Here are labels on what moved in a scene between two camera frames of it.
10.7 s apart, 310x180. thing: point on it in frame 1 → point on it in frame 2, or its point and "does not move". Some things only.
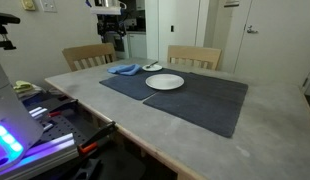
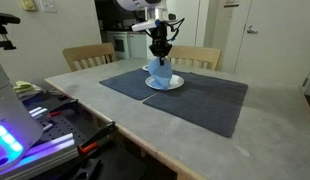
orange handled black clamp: (91, 145) does not move
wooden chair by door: (201, 57) does not move
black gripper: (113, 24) → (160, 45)
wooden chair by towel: (89, 55) does not move
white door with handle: (278, 43) does not move
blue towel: (127, 70) → (161, 74)
